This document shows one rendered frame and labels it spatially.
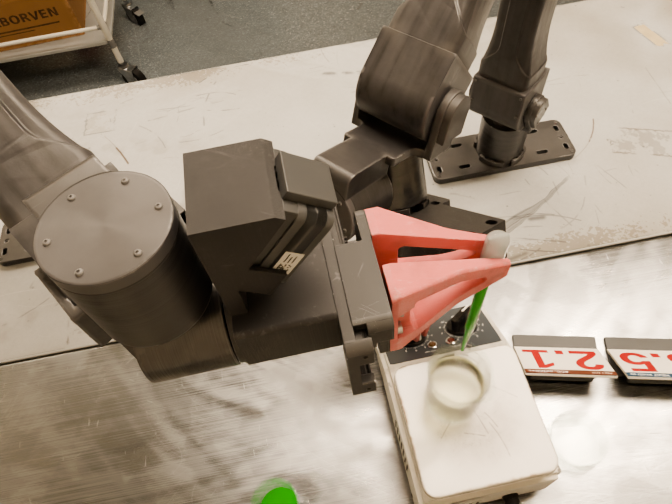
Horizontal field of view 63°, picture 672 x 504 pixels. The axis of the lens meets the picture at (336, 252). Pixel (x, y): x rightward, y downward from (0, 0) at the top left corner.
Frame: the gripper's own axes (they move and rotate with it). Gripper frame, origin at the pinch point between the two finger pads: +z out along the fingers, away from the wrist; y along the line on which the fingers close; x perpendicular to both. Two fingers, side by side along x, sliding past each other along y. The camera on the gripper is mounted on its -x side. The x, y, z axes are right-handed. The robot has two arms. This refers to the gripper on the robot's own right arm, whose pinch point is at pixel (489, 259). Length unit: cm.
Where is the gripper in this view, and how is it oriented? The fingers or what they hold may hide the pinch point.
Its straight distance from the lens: 32.1
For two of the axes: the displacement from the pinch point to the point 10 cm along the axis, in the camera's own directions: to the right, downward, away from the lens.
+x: 0.8, 5.4, 8.4
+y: -1.9, -8.2, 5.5
